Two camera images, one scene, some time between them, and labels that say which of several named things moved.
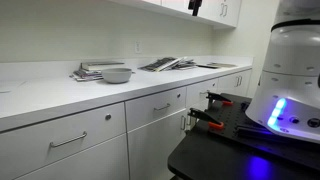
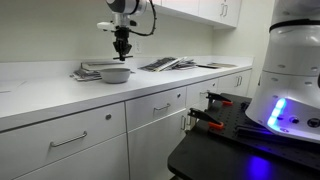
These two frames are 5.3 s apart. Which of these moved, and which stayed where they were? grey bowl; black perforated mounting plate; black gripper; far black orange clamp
Moved: black gripper
Stayed: far black orange clamp; black perforated mounting plate; grey bowl
